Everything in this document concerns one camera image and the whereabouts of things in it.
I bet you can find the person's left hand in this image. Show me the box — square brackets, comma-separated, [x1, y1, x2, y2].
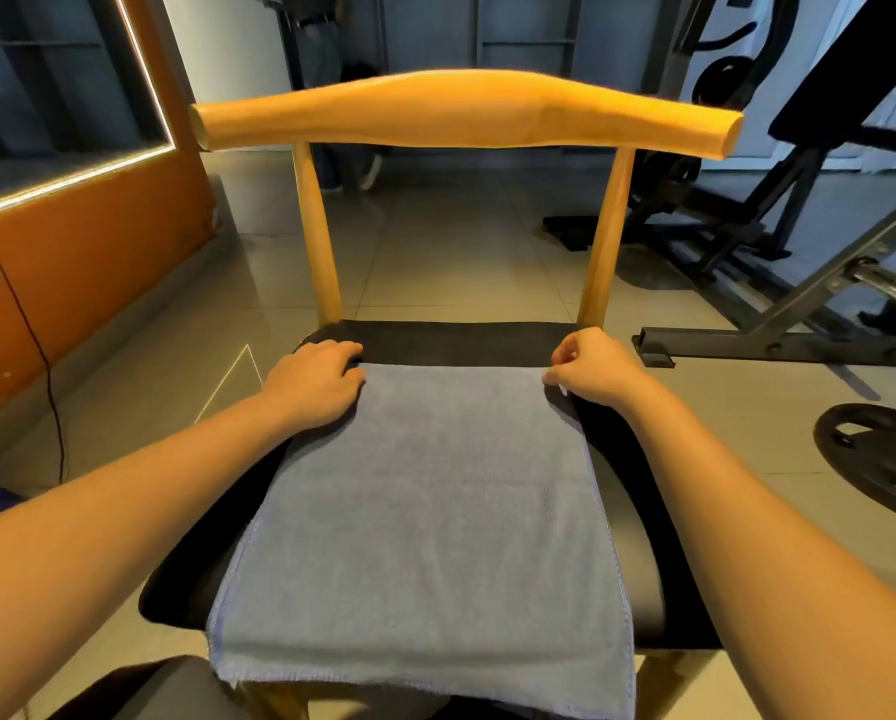
[257, 340, 370, 438]

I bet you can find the person's right hand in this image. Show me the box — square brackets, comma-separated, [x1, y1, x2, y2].
[544, 326, 654, 415]

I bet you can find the single blue-grey towel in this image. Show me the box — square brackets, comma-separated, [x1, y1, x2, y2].
[208, 362, 639, 720]

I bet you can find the person's left forearm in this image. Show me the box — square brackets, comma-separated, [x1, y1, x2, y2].
[0, 397, 297, 720]

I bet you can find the person's right forearm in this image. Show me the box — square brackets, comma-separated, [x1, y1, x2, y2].
[620, 379, 896, 720]

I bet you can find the person's left leg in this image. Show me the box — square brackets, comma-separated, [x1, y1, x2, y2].
[50, 655, 258, 720]

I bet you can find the black and grey gym machine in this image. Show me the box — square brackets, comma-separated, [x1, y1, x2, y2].
[542, 0, 896, 370]

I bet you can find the wooden chair with black seat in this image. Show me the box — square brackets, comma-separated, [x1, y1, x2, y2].
[137, 68, 748, 720]

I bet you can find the loose black weight plate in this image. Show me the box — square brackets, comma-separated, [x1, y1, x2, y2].
[812, 403, 896, 528]

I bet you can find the black cable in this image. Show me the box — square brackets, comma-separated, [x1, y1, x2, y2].
[0, 250, 69, 487]

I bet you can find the wall mirror with light strip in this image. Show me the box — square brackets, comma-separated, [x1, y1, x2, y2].
[0, 0, 181, 225]

